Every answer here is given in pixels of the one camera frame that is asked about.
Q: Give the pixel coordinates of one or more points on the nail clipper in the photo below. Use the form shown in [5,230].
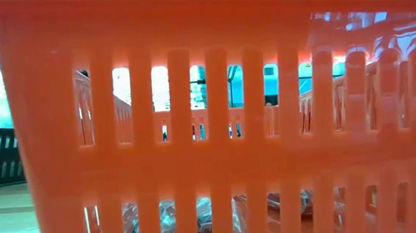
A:
[168,224]

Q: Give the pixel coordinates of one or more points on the red slotted plastic basket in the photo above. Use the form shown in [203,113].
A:
[211,161]

